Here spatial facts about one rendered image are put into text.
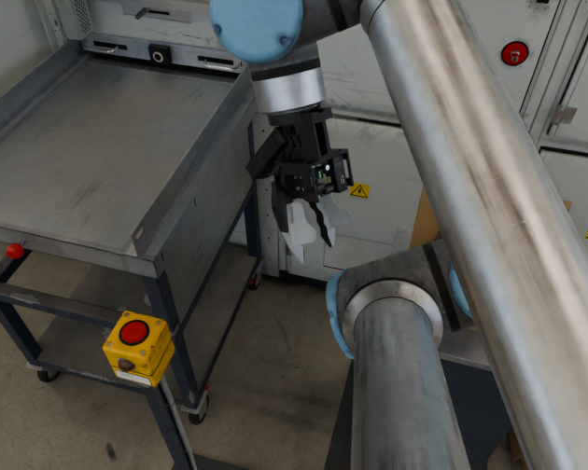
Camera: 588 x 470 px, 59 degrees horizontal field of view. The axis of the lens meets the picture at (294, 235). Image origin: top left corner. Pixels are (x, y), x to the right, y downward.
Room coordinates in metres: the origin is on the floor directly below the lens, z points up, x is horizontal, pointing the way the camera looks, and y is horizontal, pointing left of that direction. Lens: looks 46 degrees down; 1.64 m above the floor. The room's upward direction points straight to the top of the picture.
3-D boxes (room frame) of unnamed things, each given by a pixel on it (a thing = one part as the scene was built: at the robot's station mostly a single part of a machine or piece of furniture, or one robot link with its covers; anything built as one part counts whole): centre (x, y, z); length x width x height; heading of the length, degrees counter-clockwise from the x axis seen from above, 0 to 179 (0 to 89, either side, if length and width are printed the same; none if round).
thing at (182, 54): (1.48, 0.38, 0.89); 0.54 x 0.05 x 0.06; 74
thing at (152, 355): (0.48, 0.26, 0.85); 0.08 x 0.08 x 0.10; 74
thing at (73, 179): (1.09, 0.49, 0.82); 0.68 x 0.62 x 0.06; 164
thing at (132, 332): (0.48, 0.26, 0.90); 0.04 x 0.04 x 0.02
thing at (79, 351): (1.09, 0.49, 0.46); 0.64 x 0.58 x 0.66; 164
